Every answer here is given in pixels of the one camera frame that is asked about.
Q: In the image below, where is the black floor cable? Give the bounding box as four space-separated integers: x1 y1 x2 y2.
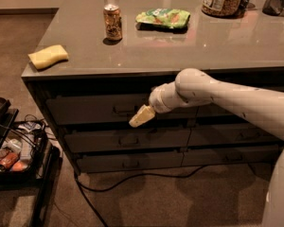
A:
73 165 209 227

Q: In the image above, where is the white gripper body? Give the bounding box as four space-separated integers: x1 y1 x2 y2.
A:
149 82 186 114

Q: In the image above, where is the grey drawer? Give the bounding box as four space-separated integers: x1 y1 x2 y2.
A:
197 104 232 117
45 93 199 126
188 123 278 147
182 145 279 166
64 128 190 153
77 151 183 173

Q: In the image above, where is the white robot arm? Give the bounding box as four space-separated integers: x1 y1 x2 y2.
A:
130 68 284 227

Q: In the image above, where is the orange soda can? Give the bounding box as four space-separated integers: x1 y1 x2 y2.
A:
103 4 122 41

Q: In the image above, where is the large nut jar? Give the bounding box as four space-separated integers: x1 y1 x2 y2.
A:
201 0 246 18

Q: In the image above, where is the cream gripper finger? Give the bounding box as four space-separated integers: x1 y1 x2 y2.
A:
129 105 155 128

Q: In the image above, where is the yellow sponge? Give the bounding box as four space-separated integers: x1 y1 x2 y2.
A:
28 44 69 70

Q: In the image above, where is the grey drawer cabinet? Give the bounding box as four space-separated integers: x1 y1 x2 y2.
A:
22 0 284 173

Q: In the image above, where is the black cart with clutter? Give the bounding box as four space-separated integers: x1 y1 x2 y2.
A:
0 97 61 227

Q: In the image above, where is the green chip bag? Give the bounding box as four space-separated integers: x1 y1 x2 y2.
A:
135 9 190 29

